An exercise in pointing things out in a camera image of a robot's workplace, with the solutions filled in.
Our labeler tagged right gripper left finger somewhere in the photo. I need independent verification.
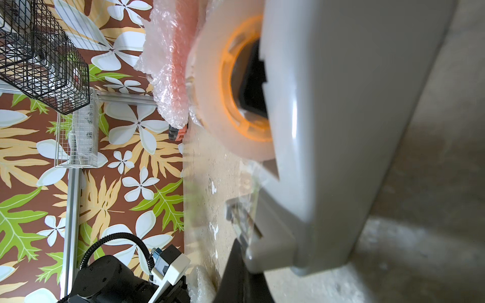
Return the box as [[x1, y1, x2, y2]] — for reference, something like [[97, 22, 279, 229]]
[[213, 239, 246, 303]]

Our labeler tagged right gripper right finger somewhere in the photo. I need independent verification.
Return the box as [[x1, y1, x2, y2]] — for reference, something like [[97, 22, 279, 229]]
[[246, 273, 275, 303]]

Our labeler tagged grey tape dispenser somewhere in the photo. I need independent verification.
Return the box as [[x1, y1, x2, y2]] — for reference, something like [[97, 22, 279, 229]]
[[186, 1, 456, 276]]

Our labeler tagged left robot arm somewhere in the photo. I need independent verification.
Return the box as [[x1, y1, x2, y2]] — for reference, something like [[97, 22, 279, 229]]
[[59, 232, 158, 302]]

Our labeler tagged bubble wrap pile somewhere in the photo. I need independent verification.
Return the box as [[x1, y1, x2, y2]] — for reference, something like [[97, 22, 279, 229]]
[[187, 265, 216, 303]]

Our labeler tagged black wire basket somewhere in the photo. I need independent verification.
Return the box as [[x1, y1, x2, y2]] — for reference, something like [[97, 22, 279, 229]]
[[1, 1, 90, 115]]

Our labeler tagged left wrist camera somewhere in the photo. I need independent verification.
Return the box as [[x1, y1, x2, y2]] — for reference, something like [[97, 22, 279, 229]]
[[149, 245, 191, 303]]

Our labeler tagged white wire basket left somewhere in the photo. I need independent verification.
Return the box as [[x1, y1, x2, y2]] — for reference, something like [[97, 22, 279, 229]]
[[54, 88, 99, 169]]

